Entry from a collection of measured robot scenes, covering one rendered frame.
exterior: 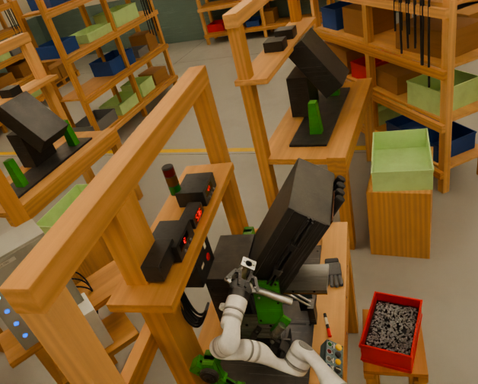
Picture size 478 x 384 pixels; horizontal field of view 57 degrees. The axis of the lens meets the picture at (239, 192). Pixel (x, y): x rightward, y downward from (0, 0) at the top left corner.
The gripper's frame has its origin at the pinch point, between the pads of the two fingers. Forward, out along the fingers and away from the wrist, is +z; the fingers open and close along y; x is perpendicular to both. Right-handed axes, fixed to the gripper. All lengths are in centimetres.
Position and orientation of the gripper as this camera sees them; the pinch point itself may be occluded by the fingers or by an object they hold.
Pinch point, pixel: (246, 267)
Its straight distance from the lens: 165.5
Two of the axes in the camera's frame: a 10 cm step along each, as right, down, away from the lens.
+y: -9.2, -3.9, -0.7
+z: 2.4, -6.9, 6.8
